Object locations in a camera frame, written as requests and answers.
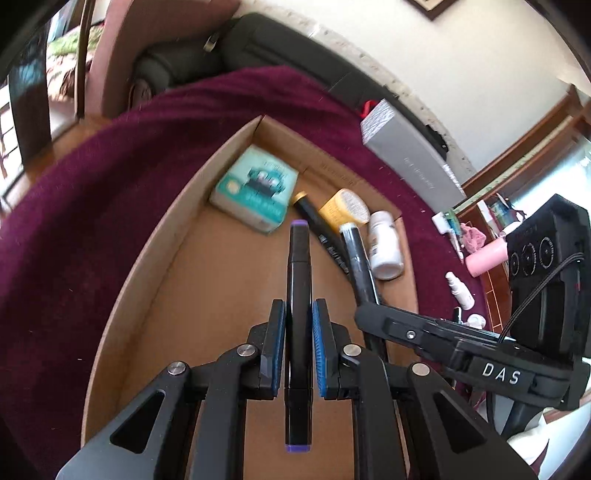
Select black braided cable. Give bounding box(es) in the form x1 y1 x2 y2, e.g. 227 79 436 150
498 254 583 344

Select cardboard box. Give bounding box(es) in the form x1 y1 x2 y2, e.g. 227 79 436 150
81 115 419 480

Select teal printed pack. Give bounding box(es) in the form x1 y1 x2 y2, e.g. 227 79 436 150
209 145 300 236

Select burgundy tablecloth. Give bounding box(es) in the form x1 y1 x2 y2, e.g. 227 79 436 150
0 65 490 480

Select pink cloth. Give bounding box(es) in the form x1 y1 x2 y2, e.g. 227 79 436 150
462 225 486 253

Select brown cushioned chair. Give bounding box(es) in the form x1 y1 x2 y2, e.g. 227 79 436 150
74 0 241 121

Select person's right hand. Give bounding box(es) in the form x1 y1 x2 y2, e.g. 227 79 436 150
505 406 573 467

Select dark sofa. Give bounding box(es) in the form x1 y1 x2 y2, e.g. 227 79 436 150
131 13 451 160

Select dark wooden furniture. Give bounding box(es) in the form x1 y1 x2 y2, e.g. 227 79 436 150
0 18 54 213

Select grey shoe box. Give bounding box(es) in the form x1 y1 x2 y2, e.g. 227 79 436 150
361 99 468 211

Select pink water bottle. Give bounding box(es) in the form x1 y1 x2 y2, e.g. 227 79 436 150
465 239 509 278

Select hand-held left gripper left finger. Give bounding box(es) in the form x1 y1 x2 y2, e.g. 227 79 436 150
55 299 288 480

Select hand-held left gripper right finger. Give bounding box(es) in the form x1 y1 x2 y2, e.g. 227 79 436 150
311 299 539 480

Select yellow cap black marker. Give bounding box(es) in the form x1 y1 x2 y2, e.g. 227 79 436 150
292 191 352 278

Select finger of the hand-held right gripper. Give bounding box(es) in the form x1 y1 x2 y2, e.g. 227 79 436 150
355 301 499 366

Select yellow round tin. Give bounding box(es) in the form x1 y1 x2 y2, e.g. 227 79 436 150
318 188 371 228

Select white spray bottle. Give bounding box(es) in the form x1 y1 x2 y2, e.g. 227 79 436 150
445 272 476 311

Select small white medicine bottle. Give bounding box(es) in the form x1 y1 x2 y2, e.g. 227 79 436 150
368 211 405 281

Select purple cap black marker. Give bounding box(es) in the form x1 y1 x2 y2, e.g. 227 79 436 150
283 220 315 454

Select pale cap black marker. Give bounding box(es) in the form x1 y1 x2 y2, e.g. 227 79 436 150
339 222 385 356

